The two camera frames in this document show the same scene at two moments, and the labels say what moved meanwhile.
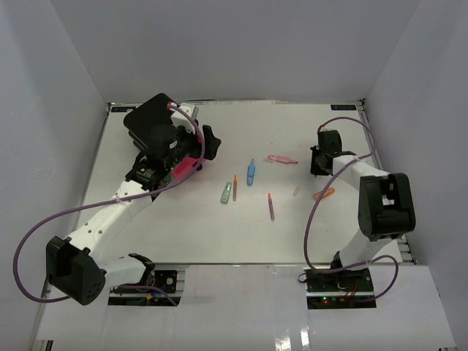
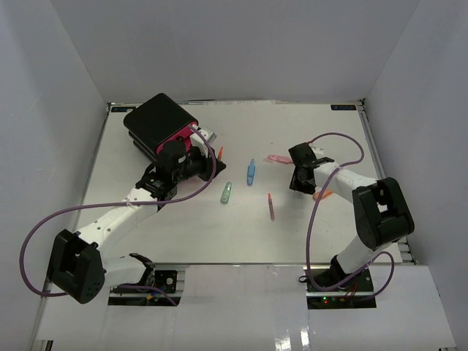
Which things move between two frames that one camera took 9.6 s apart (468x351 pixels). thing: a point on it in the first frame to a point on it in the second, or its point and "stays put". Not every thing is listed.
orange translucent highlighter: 328,191 stays put
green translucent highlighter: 224,197 stays put
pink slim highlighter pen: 271,207 stays put
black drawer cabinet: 155,112 stays put
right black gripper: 314,170 to 297,186
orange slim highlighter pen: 235,188 to 220,153
